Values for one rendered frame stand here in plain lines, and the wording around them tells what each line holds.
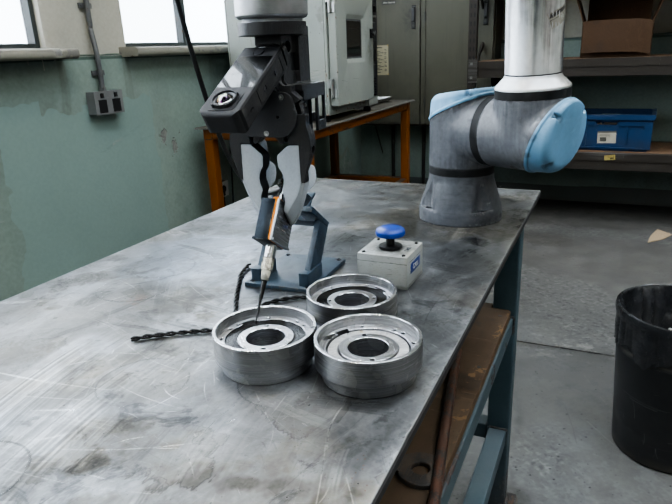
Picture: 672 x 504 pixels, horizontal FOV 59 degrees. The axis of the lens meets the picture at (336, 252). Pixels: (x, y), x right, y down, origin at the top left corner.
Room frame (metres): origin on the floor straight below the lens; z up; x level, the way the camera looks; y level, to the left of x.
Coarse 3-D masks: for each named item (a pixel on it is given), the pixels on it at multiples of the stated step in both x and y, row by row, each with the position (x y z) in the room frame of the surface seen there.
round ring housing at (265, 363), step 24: (240, 312) 0.58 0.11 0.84; (264, 312) 0.59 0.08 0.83; (288, 312) 0.59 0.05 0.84; (216, 336) 0.53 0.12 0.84; (240, 336) 0.55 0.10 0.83; (264, 336) 0.56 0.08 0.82; (288, 336) 0.54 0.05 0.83; (312, 336) 0.52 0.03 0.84; (216, 360) 0.52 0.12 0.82; (240, 360) 0.49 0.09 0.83; (264, 360) 0.49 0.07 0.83; (288, 360) 0.50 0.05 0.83; (264, 384) 0.50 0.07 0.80
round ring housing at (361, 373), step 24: (336, 336) 0.54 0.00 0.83; (360, 336) 0.53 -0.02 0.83; (384, 336) 0.53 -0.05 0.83; (408, 336) 0.53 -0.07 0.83; (336, 360) 0.47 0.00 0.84; (360, 360) 0.49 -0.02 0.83; (384, 360) 0.46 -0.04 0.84; (408, 360) 0.47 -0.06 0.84; (336, 384) 0.48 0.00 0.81; (360, 384) 0.46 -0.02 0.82; (384, 384) 0.46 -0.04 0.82; (408, 384) 0.48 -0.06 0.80
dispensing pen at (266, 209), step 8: (280, 184) 0.65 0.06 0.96; (280, 192) 0.65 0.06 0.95; (264, 200) 0.63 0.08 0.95; (272, 200) 0.63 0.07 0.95; (264, 208) 0.62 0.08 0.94; (272, 208) 0.62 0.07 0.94; (264, 216) 0.62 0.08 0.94; (264, 224) 0.61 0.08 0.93; (256, 232) 0.61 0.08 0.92; (264, 232) 0.61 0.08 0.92; (256, 240) 0.62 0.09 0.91; (264, 240) 0.61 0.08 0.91; (272, 248) 0.61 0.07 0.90; (280, 248) 0.63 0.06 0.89; (264, 256) 0.61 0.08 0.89; (272, 256) 0.61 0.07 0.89; (264, 264) 0.60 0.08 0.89; (272, 264) 0.61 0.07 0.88; (264, 272) 0.60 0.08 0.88; (264, 280) 0.60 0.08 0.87; (264, 288) 0.59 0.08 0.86
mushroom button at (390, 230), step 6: (378, 228) 0.76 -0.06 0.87; (384, 228) 0.76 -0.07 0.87; (390, 228) 0.76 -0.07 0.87; (396, 228) 0.76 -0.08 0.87; (402, 228) 0.76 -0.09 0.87; (378, 234) 0.75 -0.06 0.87; (384, 234) 0.75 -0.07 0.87; (390, 234) 0.75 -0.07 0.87; (396, 234) 0.75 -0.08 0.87; (402, 234) 0.75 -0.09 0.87; (390, 240) 0.76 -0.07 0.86
